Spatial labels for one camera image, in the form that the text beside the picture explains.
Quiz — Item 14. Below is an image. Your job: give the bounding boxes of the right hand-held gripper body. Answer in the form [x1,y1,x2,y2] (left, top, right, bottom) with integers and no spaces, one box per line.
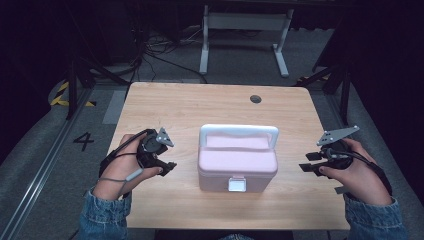
[316,125,361,170]

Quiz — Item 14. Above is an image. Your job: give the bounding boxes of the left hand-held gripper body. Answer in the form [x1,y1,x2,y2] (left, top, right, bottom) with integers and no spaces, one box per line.
[136,127,176,169]

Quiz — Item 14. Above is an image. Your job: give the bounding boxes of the person's right hand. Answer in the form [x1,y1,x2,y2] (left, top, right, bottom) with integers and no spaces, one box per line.
[317,137,393,207]

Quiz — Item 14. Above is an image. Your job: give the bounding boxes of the person's left hand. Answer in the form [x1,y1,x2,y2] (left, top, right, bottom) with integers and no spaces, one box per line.
[92,133,165,201]

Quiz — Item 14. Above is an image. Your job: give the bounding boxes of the black tripod stand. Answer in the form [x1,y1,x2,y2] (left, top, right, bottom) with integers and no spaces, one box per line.
[294,61,353,126]
[65,49,129,121]

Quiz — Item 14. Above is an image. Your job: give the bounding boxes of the person's denim lap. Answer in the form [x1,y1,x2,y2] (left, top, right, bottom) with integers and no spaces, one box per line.
[218,233,256,240]

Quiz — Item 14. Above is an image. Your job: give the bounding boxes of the yellow black hazard tape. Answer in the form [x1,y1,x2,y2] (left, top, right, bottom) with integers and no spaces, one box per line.
[49,81,98,108]

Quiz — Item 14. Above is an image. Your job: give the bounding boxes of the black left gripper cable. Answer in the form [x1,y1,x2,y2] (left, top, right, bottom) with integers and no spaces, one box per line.
[98,129,150,179]

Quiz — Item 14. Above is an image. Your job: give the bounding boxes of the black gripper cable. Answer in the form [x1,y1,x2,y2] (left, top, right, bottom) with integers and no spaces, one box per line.
[98,129,150,179]
[328,148,393,196]

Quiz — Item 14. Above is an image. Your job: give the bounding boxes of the grey wrist strap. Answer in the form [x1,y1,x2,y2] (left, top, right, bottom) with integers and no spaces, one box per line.
[97,167,145,198]

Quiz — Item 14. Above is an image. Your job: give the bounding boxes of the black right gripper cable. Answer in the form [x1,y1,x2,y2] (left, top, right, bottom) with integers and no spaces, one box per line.
[328,148,393,196]

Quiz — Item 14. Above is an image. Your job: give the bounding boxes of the pink storage box white handle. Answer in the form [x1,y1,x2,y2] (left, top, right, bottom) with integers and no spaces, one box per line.
[197,123,280,194]

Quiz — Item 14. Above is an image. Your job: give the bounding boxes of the bundle of black floor cables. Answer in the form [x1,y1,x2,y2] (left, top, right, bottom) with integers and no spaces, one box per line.
[113,19,209,85]

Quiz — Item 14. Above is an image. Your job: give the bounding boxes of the metal floor rail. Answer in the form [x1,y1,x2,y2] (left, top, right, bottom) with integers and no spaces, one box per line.
[0,87,94,240]

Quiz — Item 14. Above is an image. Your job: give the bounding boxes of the white metal desk frame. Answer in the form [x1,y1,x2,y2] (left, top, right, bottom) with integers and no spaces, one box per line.
[198,4,295,79]

